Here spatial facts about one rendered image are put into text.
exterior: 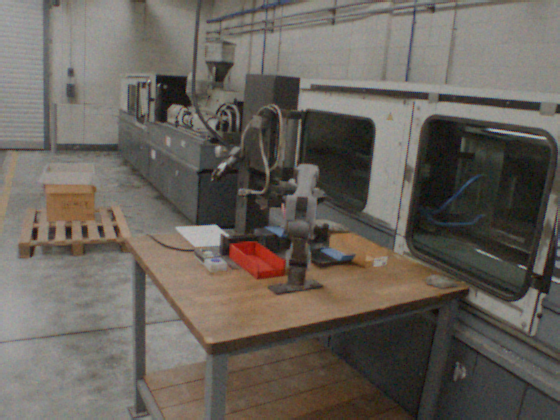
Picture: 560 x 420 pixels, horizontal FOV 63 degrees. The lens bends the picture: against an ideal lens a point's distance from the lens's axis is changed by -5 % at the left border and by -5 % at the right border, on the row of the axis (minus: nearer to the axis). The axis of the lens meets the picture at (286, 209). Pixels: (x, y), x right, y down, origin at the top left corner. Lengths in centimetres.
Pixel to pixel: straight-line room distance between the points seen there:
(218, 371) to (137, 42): 1009
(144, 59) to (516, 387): 1020
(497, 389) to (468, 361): 16
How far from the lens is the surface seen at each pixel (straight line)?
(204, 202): 522
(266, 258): 196
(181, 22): 1146
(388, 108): 250
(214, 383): 149
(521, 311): 194
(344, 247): 213
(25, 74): 1093
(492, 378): 213
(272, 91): 206
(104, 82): 1107
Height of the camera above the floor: 159
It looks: 14 degrees down
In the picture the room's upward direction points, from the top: 5 degrees clockwise
